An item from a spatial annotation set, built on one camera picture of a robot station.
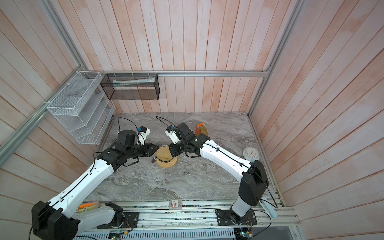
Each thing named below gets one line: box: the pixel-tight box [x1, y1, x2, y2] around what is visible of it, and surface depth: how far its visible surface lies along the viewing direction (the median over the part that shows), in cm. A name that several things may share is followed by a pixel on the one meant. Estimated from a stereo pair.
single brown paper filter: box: [155, 146, 174, 162], surface depth 80 cm
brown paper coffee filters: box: [198, 123, 209, 137], surface depth 103 cm
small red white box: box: [171, 199, 178, 208], surface depth 79 cm
